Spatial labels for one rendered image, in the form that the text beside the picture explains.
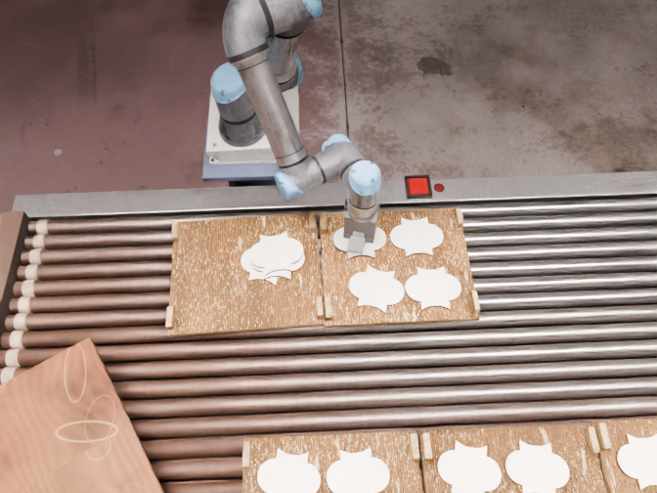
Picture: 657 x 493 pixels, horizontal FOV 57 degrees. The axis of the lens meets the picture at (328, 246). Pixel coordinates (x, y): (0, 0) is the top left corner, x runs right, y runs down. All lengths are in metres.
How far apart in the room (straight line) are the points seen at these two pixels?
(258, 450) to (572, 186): 1.19
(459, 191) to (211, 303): 0.81
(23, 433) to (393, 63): 2.72
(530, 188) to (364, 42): 1.97
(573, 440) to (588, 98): 2.36
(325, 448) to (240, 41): 0.95
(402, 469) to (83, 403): 0.74
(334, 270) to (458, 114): 1.84
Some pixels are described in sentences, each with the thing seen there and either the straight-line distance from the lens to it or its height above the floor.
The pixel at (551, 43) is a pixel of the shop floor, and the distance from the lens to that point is 3.87.
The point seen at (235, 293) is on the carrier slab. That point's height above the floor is 0.94.
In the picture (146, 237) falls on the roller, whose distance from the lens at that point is 1.80.
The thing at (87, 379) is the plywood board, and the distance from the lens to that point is 1.53.
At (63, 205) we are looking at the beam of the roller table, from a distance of 1.95.
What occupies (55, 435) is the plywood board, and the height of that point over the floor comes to 1.04.
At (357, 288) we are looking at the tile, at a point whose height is 0.94.
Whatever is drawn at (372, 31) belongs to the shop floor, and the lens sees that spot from 3.74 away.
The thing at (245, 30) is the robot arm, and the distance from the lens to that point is 1.40.
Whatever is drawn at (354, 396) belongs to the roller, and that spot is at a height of 0.92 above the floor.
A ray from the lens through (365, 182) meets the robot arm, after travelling 1.42.
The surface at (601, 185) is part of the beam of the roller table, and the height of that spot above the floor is 0.91.
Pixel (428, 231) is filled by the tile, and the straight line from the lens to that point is 1.73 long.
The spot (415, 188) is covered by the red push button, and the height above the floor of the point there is 0.93.
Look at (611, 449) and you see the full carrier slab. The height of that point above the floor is 0.94.
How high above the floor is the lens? 2.39
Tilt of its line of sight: 60 degrees down
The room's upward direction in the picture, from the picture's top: straight up
